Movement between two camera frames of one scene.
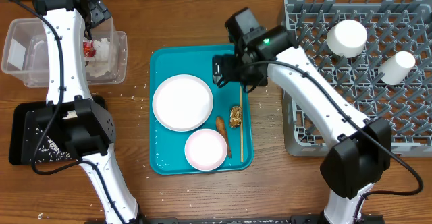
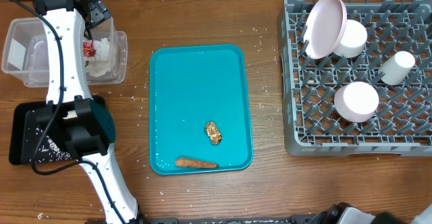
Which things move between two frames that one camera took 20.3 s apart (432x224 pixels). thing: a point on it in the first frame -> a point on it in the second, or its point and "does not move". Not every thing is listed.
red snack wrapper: [88, 50] does not move
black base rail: [284, 220] does not move
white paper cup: [393, 71] does not move
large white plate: [182, 102] -> [325, 26]
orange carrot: [221, 125] -> [194, 163]
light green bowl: [347, 38] does not move
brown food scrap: [235, 117] -> [213, 132]
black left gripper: [100, 11] does not move
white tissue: [99, 65] does not move
